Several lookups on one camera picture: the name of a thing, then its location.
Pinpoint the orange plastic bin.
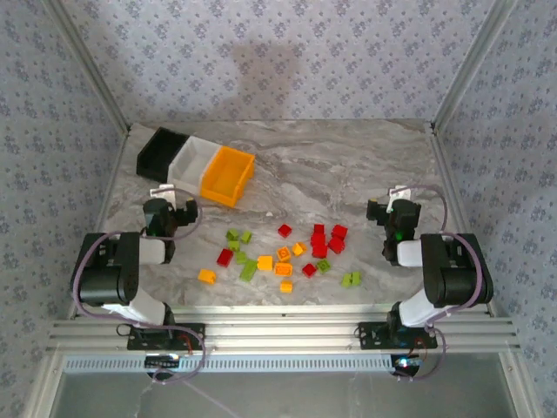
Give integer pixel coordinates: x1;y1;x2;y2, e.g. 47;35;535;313
198;145;257;209

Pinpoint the white plastic bin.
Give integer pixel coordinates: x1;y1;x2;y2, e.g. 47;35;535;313
167;136;224;197

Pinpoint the black plastic bin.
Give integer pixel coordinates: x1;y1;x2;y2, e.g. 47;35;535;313
136;126;191;184

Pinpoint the black circuit board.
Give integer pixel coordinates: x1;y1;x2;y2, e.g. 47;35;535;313
144;354;183;370
390;354;426;378

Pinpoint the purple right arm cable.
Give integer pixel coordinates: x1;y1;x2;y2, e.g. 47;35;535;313
402;185;485;336

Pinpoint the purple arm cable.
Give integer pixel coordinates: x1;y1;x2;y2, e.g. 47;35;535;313
70;186;204;332
402;185;485;336

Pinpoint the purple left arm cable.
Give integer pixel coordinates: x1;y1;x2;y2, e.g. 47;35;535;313
70;186;204;332

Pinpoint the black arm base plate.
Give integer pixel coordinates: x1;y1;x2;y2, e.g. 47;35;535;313
357;320;439;351
126;322;206;351

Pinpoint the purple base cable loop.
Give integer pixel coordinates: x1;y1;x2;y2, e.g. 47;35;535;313
150;334;208;387
393;328;449;384

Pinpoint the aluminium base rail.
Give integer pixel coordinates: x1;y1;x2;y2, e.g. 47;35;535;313
45;304;521;354

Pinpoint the aluminium frame post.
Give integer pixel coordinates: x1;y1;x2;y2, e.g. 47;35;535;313
45;0;132;134
429;0;521;134

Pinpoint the grey slotted cable duct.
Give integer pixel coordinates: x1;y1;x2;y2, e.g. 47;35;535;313
63;353;399;374

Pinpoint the aluminium frame leg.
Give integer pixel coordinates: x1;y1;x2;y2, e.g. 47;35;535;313
21;350;66;418
498;351;540;418

